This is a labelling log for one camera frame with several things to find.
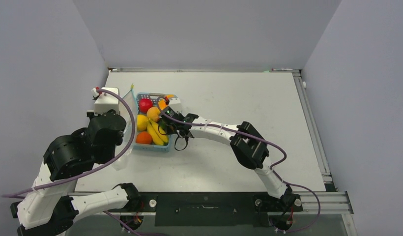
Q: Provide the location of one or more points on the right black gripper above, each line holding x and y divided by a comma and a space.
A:
169, 131

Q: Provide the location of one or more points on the yellow banana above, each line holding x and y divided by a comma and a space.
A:
156, 132

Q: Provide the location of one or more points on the orange fruit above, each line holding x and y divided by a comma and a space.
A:
144, 138

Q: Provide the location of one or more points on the blue plastic basket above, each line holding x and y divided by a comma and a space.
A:
151, 147

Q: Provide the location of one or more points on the clear zip top bag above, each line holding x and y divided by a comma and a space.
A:
130, 99

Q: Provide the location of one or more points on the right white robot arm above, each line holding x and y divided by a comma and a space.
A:
251, 149

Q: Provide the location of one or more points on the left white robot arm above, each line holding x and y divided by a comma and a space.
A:
51, 211

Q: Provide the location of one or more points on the peach fruit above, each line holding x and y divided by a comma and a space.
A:
153, 114

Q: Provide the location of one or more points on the orange yellow mango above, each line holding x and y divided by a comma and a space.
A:
164, 101

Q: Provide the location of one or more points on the yellow lemon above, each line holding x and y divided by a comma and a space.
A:
141, 123

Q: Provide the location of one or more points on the red apple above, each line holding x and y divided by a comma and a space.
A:
144, 105

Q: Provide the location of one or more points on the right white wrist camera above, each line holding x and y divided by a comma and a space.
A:
175, 104

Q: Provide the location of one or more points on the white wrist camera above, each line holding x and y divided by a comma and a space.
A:
175, 104
104, 102

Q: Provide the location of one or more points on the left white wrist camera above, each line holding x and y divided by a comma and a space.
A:
104, 102

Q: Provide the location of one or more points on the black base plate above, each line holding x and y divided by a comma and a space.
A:
210, 208

